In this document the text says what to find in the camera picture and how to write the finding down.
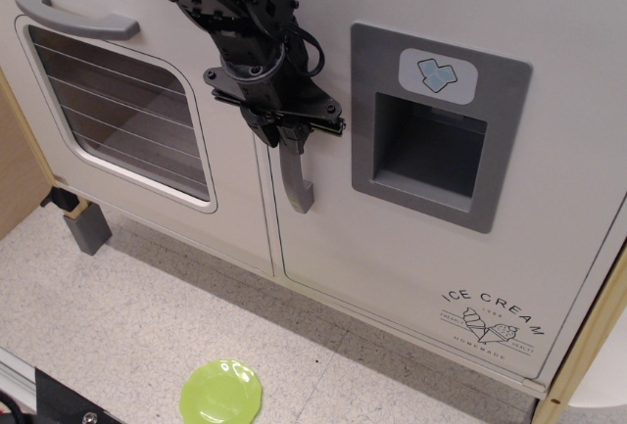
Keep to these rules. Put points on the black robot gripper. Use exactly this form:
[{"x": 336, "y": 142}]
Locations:
[{"x": 266, "y": 94}]

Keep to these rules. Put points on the grey fridge door handle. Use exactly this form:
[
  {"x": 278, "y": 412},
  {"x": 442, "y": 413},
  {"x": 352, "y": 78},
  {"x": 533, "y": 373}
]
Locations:
[{"x": 299, "y": 191}]

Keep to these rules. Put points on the white toy fridge door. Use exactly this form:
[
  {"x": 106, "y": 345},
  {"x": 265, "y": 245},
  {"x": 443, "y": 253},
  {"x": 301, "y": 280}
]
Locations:
[{"x": 508, "y": 302}]

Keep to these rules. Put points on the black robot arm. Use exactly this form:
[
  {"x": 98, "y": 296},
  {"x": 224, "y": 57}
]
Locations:
[{"x": 255, "y": 33}]

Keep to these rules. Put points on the grey ice dispenser panel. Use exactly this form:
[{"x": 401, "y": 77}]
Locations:
[{"x": 433, "y": 123}]

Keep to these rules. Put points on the white toy oven door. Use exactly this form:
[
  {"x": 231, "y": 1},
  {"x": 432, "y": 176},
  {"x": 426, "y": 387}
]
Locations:
[{"x": 132, "y": 125}]

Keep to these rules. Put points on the grey kitchen leg block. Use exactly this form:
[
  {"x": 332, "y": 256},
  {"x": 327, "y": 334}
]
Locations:
[{"x": 90, "y": 229}]

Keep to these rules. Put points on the wooden left side panel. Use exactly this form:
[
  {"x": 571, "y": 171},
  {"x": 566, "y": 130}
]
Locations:
[{"x": 25, "y": 179}]

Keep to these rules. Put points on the green plastic plate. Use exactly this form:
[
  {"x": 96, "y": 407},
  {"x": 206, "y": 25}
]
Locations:
[{"x": 221, "y": 391}]

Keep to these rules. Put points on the grey oven door handle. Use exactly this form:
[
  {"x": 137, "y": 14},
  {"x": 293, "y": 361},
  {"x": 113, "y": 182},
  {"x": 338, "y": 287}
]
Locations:
[{"x": 110, "y": 27}]

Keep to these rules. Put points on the black clamp bracket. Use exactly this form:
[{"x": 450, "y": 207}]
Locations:
[{"x": 61, "y": 198}]

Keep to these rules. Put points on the black base plate with screw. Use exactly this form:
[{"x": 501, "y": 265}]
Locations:
[{"x": 57, "y": 403}]

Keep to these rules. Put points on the wooden right side post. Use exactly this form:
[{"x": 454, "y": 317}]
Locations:
[{"x": 599, "y": 322}]

